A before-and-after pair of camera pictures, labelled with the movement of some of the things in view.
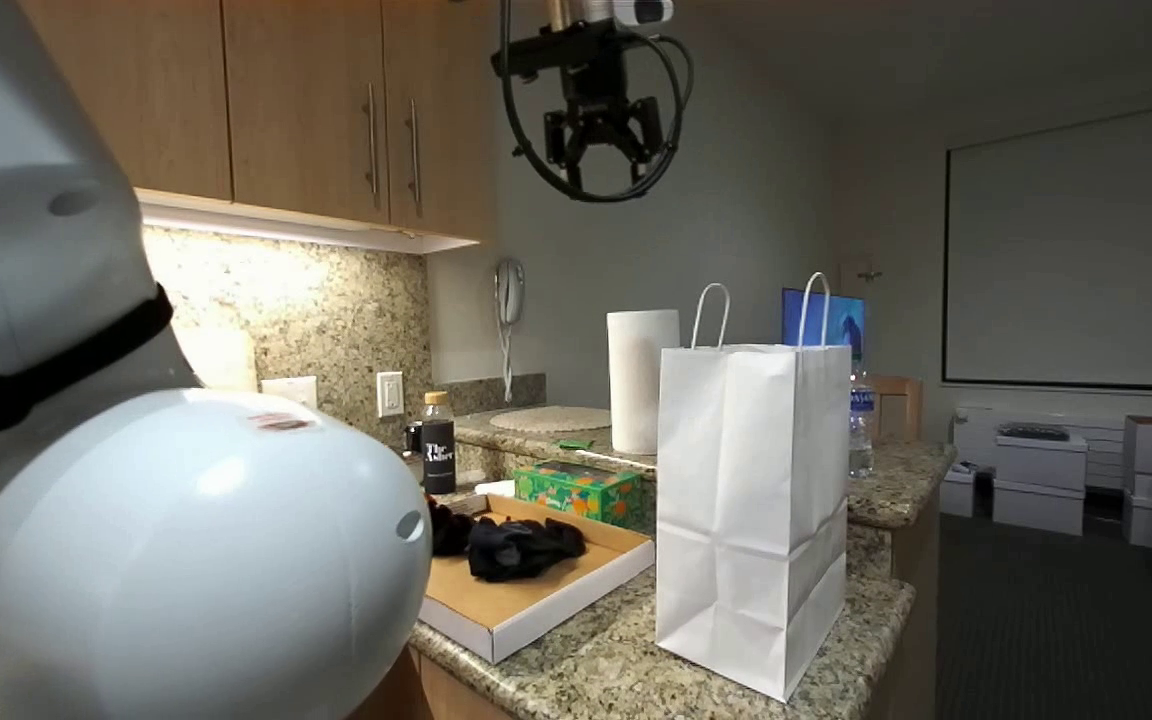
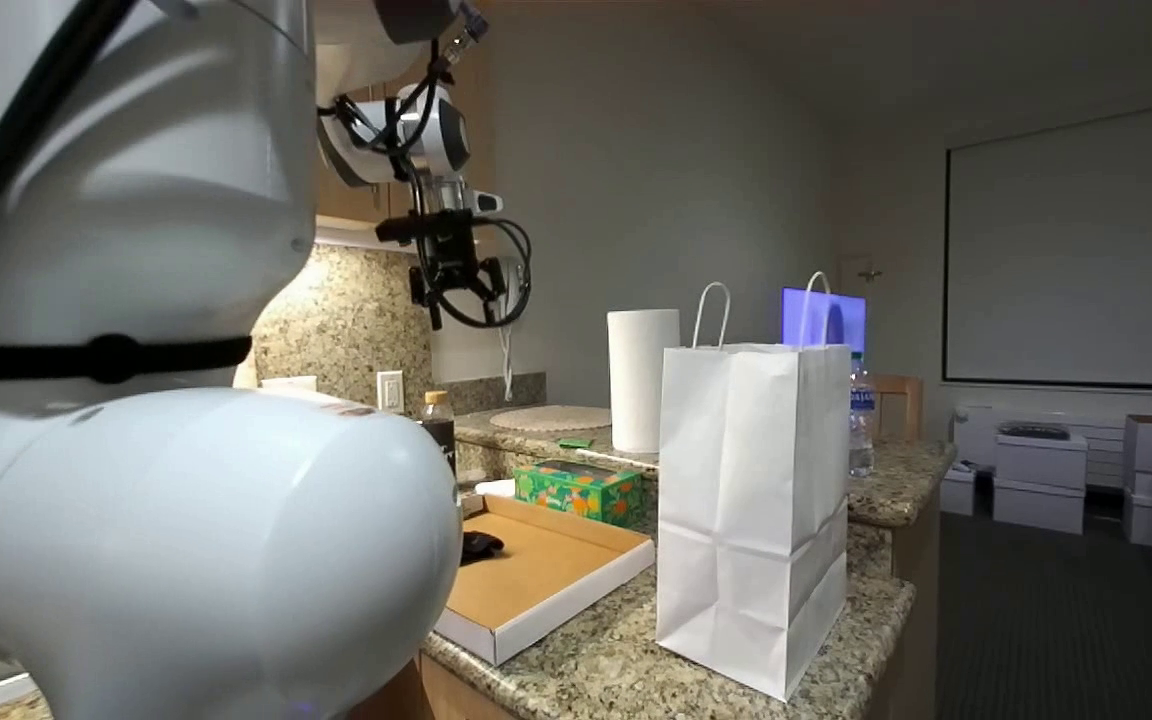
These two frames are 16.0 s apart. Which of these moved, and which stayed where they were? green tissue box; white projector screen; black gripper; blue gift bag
Moved: black gripper
Stayed: blue gift bag; green tissue box; white projector screen
